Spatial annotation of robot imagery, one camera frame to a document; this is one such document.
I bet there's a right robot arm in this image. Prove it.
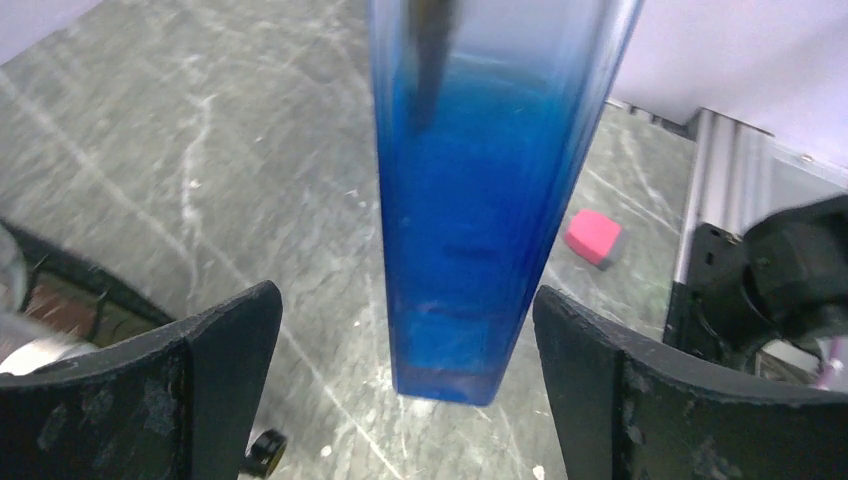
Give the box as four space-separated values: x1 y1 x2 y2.
663 195 847 387

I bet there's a black wire wine rack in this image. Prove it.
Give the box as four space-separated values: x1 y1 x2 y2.
1 219 176 347

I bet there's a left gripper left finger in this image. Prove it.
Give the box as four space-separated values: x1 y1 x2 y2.
1 281 283 479

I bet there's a tall blue square bottle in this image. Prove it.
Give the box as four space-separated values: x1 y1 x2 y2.
367 1 642 406

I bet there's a small pink block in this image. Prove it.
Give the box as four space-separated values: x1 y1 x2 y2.
563 209 627 270

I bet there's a green wine bottle black neck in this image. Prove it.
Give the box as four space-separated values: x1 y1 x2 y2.
406 0 461 131

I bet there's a clear bottle black cap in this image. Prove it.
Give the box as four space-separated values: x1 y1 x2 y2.
240 428 288 479

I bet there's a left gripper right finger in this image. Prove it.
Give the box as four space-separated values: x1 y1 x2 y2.
532 286 847 479

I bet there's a clear round labelled bottle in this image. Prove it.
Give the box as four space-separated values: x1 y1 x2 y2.
1 226 28 313

